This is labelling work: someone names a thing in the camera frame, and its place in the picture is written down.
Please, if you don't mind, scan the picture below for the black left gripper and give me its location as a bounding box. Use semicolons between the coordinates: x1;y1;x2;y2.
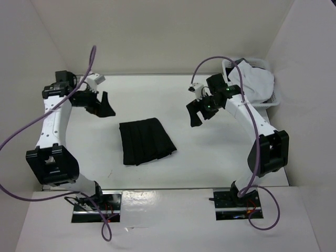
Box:
72;85;116;118

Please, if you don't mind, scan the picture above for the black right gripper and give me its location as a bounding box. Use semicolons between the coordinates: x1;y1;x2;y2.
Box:
187;92;222;127

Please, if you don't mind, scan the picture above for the black skirt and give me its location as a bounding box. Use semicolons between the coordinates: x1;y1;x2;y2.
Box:
119;118;177;166

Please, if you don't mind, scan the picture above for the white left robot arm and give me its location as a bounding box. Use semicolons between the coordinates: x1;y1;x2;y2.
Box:
26;70;115;210

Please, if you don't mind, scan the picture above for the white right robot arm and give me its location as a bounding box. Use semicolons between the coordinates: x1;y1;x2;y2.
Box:
186;74;289;206

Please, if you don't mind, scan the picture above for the white skirt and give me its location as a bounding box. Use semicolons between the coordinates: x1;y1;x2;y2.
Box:
236;58;275;103

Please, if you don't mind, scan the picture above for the white plastic basket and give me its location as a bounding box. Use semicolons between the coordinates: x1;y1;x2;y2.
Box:
233;58;280;109

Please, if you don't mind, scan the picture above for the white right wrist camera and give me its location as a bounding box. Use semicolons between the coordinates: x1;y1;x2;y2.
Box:
188;83;208;101

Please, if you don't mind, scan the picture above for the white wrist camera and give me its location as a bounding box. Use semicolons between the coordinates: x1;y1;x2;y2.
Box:
84;73;106;92
188;83;208;101

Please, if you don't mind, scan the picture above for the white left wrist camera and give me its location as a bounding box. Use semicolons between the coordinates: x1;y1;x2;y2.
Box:
84;73;106;92

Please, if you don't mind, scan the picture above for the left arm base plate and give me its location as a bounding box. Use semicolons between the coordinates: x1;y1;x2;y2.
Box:
68;192;122;224

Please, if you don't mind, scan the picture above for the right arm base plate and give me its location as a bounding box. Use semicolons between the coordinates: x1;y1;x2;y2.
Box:
209;188;263;221

